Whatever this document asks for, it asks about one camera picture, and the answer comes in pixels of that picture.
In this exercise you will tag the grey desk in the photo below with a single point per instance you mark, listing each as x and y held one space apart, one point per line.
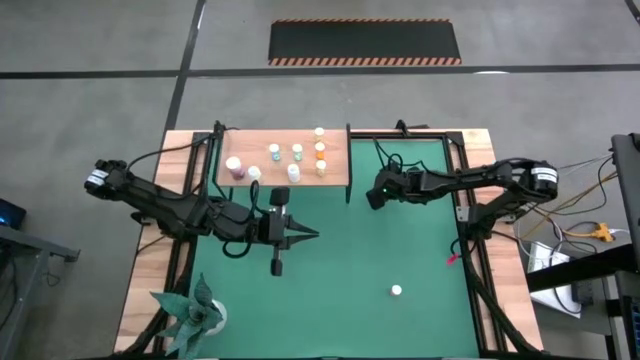
35 245

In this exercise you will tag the green pill bottle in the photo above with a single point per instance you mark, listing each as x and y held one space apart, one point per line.
297 150

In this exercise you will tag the green table mat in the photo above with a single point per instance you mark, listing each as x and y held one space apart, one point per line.
325 300

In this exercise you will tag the blue pill bottle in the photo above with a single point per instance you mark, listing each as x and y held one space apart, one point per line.
274 149

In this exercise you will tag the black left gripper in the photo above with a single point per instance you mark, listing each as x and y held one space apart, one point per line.
275 232

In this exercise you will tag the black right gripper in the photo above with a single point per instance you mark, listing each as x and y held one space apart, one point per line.
397 185

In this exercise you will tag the teal plant in white pot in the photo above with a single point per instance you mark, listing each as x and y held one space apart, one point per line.
192 315

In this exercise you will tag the black floor mat orange stripes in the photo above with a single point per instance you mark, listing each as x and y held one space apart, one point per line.
365 42

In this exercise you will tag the black computer monitor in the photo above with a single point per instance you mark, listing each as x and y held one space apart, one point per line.
627 190

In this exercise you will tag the pink pill bottle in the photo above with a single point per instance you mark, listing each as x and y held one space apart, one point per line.
396 289

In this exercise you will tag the white pill bottle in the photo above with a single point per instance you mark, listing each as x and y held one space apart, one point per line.
293 171
254 172

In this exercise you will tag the grey metal bracket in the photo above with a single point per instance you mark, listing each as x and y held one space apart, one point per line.
464 214

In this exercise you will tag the black device blue light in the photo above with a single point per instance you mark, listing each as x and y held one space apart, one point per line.
12 215

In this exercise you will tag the red clip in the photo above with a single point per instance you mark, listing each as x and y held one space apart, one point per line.
453 259

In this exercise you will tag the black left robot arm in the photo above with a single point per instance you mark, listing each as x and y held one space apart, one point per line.
165 207

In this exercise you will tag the black frame clamp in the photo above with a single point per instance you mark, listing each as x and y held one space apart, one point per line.
402 126
219 129

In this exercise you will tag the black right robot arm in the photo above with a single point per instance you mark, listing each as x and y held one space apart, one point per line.
475 177

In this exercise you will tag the wooden shelf board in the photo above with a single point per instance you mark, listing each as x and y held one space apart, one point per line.
270 137

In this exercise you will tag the black side table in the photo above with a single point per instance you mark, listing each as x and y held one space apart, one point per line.
590 267

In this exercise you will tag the light orange pill bottle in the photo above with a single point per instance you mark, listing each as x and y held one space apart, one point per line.
319 132

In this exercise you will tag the black aluminium rig frame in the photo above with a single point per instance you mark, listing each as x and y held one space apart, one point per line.
430 136

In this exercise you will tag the yellow power splitter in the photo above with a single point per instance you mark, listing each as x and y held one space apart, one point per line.
603 232

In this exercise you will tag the large red-labelled pill bottle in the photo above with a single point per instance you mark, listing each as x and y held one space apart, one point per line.
233 164

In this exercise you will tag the yellow pill bottle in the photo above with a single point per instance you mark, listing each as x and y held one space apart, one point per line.
321 165

